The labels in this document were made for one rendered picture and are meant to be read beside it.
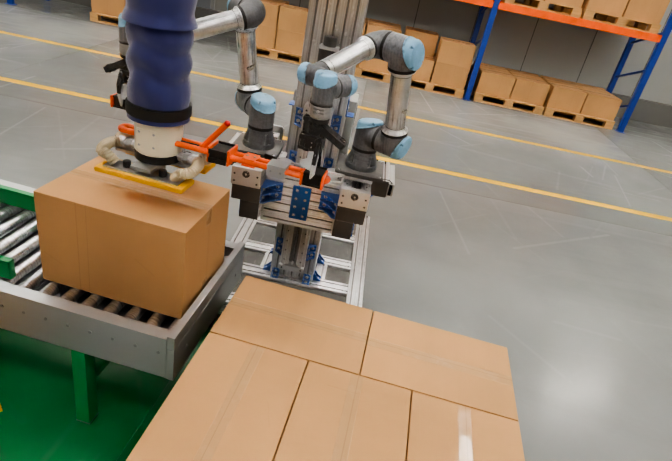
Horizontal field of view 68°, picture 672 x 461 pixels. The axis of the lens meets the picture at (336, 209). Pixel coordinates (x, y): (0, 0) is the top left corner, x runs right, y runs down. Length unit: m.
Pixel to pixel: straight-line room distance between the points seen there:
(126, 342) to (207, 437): 0.52
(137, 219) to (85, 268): 0.36
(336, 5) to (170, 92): 0.90
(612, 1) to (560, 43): 1.55
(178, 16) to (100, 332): 1.15
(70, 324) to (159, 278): 0.36
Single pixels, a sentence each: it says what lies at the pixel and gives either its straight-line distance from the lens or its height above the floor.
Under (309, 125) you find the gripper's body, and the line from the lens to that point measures 1.71.
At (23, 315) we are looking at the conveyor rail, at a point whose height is 0.51.
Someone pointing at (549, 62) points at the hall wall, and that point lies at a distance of 10.69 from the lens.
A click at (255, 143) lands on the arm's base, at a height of 1.07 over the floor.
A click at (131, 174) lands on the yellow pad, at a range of 1.93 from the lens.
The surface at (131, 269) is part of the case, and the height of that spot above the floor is 0.72.
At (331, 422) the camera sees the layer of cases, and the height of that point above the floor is 0.54.
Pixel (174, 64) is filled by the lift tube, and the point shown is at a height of 1.49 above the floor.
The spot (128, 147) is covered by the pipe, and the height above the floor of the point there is 1.13.
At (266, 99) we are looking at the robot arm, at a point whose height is 1.26.
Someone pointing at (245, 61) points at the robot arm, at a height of 1.40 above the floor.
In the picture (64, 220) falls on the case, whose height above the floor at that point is 0.86.
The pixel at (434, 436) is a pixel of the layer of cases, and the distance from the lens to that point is 1.88.
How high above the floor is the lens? 1.93
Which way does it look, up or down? 27 degrees down
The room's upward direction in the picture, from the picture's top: 12 degrees clockwise
